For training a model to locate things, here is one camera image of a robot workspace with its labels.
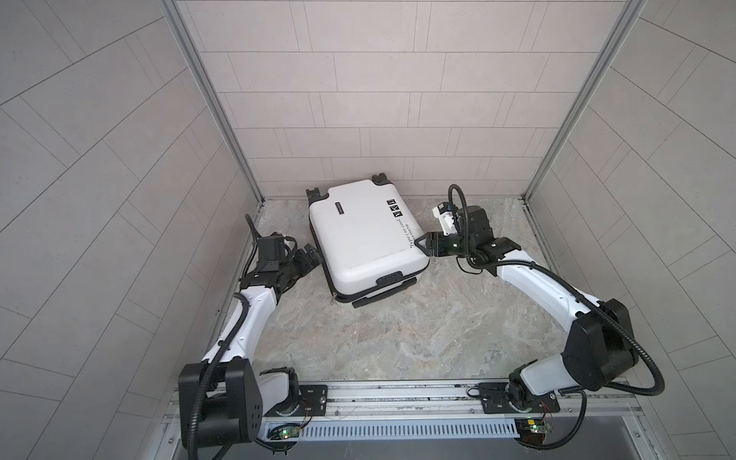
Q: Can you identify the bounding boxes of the black suitcase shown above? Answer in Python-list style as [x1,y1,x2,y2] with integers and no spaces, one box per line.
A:
[306,174,429,309]

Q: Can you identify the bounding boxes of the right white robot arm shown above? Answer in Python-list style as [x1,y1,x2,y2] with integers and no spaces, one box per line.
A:
[416,201,639,412]

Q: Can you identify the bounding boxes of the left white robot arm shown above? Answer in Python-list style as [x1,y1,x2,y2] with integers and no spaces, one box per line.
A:
[178,233,322,456]

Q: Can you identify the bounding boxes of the left green circuit board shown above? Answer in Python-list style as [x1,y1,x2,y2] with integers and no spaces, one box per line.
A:
[268,424,302,441]

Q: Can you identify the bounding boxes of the green circuit board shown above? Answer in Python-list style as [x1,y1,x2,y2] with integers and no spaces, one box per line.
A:
[268,424,302,441]
[515,419,554,446]

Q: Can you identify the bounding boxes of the right green circuit board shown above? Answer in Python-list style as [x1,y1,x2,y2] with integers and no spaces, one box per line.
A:
[515,419,554,446]

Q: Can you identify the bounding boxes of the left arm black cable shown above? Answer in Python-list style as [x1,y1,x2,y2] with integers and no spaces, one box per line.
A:
[185,214,300,460]

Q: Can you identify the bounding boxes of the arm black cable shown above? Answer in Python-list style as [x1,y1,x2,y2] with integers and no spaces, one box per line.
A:
[185,214,300,460]
[447,183,666,450]

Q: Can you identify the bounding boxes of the aluminium mounting rail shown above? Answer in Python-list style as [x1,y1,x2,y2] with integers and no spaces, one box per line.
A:
[154,376,642,424]

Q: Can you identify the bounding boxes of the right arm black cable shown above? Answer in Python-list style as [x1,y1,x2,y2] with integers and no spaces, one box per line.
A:
[447,183,666,450]

